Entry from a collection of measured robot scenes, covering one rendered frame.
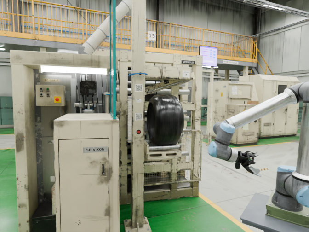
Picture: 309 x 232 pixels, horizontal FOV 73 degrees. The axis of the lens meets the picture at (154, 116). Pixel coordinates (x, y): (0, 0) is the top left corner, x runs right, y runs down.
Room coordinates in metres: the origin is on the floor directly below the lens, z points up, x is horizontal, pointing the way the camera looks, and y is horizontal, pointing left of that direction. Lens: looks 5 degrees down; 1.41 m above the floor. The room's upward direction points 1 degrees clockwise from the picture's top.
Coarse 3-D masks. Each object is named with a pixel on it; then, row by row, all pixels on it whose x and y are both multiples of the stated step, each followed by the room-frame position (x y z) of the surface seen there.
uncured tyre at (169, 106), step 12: (156, 96) 2.18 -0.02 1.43; (168, 96) 2.19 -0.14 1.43; (156, 108) 2.06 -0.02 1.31; (168, 108) 2.05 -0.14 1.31; (180, 108) 2.08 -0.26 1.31; (156, 120) 2.03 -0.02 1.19; (168, 120) 2.01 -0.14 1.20; (180, 120) 2.04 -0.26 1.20; (156, 132) 2.04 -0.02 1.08; (168, 132) 2.02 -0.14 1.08; (180, 132) 2.06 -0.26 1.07; (156, 144) 2.14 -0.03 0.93; (168, 144) 2.14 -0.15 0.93
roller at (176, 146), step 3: (150, 147) 2.09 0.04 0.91; (153, 147) 2.09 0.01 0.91; (156, 147) 2.10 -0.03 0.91; (159, 147) 2.11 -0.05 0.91; (162, 147) 2.11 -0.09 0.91; (165, 147) 2.12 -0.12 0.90; (168, 147) 2.13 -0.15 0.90; (171, 147) 2.14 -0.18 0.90; (174, 147) 2.15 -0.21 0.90; (177, 147) 2.15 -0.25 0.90; (180, 147) 2.17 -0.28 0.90; (150, 150) 2.10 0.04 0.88
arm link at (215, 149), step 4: (212, 144) 1.27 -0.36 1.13; (216, 144) 1.26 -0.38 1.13; (220, 144) 1.24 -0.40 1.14; (208, 148) 1.31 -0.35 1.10; (212, 148) 1.25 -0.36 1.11; (216, 148) 1.24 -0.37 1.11; (220, 148) 1.24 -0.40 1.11; (224, 148) 1.24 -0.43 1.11; (228, 148) 1.26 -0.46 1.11; (208, 152) 1.30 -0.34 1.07; (212, 152) 1.24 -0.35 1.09; (216, 152) 1.24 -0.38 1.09; (220, 152) 1.24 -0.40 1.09; (224, 152) 1.24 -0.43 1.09; (228, 152) 1.25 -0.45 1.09; (212, 156) 1.26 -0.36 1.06; (216, 156) 1.25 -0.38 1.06; (220, 156) 1.25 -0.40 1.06; (224, 156) 1.25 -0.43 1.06; (228, 156) 1.25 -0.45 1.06
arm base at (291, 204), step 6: (276, 192) 1.43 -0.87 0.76; (276, 198) 1.41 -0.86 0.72; (282, 198) 1.37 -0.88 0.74; (288, 198) 1.35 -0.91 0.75; (276, 204) 1.39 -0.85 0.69; (282, 204) 1.36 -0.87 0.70; (288, 204) 1.34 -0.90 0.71; (294, 204) 1.34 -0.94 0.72; (300, 204) 1.34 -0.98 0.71; (288, 210) 1.34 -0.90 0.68; (294, 210) 1.33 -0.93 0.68; (300, 210) 1.33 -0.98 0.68
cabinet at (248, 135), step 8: (232, 104) 6.34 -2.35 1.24; (240, 104) 6.16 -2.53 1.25; (248, 104) 6.28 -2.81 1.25; (256, 104) 6.40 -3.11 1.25; (232, 112) 6.32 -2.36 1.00; (240, 112) 6.16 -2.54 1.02; (256, 120) 6.37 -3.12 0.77; (240, 128) 6.17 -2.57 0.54; (248, 128) 6.29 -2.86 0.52; (256, 128) 6.42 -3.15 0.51; (240, 136) 6.18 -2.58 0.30; (248, 136) 6.30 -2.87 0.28; (256, 136) 6.43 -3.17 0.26; (232, 144) 6.29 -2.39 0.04; (240, 144) 6.21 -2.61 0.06; (248, 144) 6.33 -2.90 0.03; (256, 144) 6.46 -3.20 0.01
